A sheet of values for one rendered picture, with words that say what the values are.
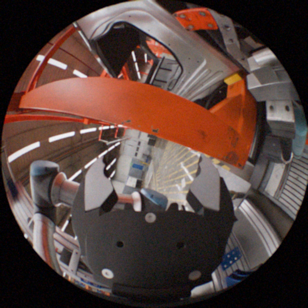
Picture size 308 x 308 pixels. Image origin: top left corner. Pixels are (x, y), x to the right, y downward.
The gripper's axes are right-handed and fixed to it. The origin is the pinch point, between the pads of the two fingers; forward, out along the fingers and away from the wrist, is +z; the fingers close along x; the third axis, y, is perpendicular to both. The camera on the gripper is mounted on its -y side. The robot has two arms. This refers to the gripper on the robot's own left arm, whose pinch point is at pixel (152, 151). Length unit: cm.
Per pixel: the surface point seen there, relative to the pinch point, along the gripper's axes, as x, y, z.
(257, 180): 87, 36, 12
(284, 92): 14.1, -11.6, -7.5
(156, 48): 9, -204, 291
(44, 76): -572, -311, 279
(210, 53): 29, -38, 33
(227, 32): 16.4, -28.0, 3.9
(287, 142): 20.3, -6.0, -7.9
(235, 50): 20.6, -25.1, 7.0
